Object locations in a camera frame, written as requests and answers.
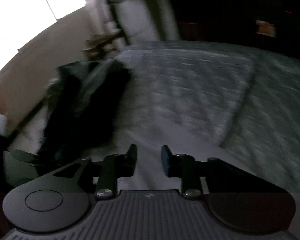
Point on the orange white package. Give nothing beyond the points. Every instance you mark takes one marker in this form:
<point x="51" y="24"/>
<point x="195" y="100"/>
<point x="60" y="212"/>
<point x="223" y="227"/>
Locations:
<point x="265" y="28"/>

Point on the white garment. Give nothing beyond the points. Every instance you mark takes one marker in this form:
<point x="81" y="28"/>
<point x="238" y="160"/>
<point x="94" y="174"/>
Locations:
<point x="149" y="175"/>

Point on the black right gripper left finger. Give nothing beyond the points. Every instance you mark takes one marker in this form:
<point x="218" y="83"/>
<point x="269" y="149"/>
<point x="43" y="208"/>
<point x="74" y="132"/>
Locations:
<point x="100" y="178"/>

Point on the grey quilted bed cover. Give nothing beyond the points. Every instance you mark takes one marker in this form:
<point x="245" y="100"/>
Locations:
<point x="244" y="100"/>

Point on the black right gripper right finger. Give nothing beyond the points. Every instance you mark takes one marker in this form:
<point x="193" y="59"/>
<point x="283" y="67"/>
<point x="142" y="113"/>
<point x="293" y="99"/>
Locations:
<point x="189" y="170"/>

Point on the dark garment pile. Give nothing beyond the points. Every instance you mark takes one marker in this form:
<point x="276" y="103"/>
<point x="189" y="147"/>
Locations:
<point x="82" y="108"/>

